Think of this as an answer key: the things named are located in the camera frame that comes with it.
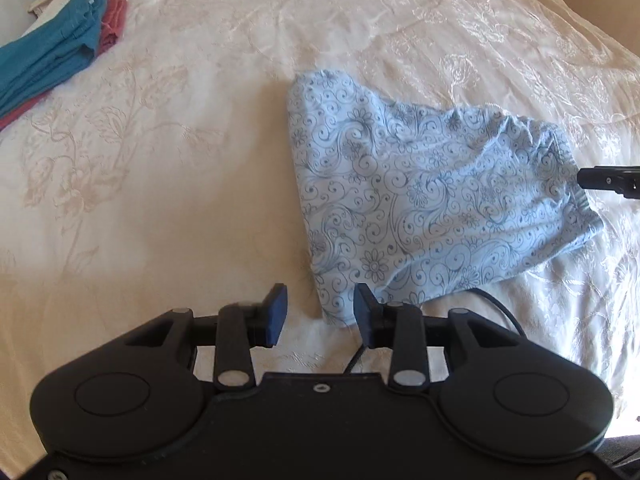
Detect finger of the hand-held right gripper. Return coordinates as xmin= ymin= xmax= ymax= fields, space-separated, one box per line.
xmin=575 ymin=164 xmax=640 ymax=199

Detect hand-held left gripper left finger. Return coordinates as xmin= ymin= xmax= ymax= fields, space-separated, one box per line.
xmin=122 ymin=283 xmax=289 ymax=390

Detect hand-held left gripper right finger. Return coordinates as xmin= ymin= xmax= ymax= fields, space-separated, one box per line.
xmin=353 ymin=283 xmax=521 ymax=394

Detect light blue patterned pants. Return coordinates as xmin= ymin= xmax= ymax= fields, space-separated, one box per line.
xmin=286 ymin=70 xmax=603 ymax=332

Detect cream embroidered bedspread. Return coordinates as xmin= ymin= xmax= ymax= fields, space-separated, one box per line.
xmin=0 ymin=0 xmax=640 ymax=441

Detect red folded garment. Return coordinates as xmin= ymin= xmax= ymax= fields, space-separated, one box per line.
xmin=0 ymin=0 xmax=129 ymax=132

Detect teal folded garment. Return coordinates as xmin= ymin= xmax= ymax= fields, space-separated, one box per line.
xmin=0 ymin=0 xmax=109 ymax=119

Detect white nightstand with lamp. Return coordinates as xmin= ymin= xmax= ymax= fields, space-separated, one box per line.
xmin=27 ymin=0 xmax=67 ymax=20

